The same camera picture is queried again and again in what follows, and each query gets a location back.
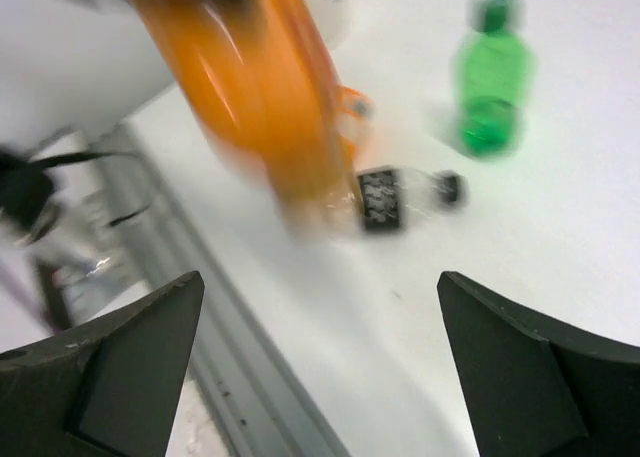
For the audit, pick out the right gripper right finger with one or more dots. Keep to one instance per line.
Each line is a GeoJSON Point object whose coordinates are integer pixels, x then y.
{"type": "Point", "coordinates": [534, 385]}

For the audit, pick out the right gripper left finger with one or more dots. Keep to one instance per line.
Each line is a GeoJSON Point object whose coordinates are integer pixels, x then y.
{"type": "Point", "coordinates": [109, 387]}

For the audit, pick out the orange bottle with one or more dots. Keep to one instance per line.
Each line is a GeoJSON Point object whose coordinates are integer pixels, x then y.
{"type": "Point", "coordinates": [259, 79]}

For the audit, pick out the clear bottle with black label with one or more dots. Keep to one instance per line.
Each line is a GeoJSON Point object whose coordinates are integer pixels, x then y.
{"type": "Point", "coordinates": [389, 200]}

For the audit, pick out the green plastic bottle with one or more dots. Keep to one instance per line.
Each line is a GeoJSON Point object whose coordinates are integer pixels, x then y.
{"type": "Point", "coordinates": [492, 76]}

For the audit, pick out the aluminium rail frame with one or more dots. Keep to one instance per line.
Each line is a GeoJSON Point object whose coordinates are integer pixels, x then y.
{"type": "Point", "coordinates": [198, 333]}

